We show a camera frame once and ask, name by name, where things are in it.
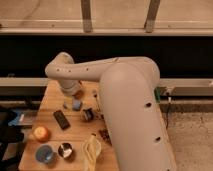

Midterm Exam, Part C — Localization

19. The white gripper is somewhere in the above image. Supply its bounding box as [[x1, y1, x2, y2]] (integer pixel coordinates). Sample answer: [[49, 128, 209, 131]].
[[61, 80, 82, 109]]

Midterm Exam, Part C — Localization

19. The blue sponge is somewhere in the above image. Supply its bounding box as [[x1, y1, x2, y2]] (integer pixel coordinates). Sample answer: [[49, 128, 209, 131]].
[[69, 99, 82, 111]]

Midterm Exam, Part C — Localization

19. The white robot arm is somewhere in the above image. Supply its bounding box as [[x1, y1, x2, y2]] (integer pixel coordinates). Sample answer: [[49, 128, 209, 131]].
[[45, 53, 177, 171]]

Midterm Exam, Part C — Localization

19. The small metal cup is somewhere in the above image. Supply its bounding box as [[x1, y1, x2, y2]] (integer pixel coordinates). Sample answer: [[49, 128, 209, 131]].
[[58, 143, 73, 159]]

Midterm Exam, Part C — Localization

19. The blue plastic cup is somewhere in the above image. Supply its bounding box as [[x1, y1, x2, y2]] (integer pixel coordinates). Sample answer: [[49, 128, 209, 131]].
[[35, 145, 54, 164]]

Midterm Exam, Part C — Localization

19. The red bowl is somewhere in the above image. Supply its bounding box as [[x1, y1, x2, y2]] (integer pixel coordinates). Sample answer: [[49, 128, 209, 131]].
[[74, 90, 84, 99]]

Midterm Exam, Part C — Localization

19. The black remote control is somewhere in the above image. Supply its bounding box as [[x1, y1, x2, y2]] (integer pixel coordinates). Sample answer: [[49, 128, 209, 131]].
[[53, 110, 70, 130]]

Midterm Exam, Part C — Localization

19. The black tape roll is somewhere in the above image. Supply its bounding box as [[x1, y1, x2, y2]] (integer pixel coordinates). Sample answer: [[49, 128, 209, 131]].
[[83, 108, 95, 122]]

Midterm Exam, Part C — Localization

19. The red yellow apple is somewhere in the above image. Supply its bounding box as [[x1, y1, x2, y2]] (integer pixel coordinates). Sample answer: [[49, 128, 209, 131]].
[[33, 126, 50, 142]]

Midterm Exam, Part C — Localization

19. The black bag with blue item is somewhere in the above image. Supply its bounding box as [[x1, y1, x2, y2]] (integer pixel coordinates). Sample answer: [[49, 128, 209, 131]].
[[0, 105, 30, 171]]

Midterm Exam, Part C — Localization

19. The green plastic tray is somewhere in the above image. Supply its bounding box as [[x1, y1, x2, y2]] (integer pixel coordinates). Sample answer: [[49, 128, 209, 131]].
[[154, 88, 161, 103]]

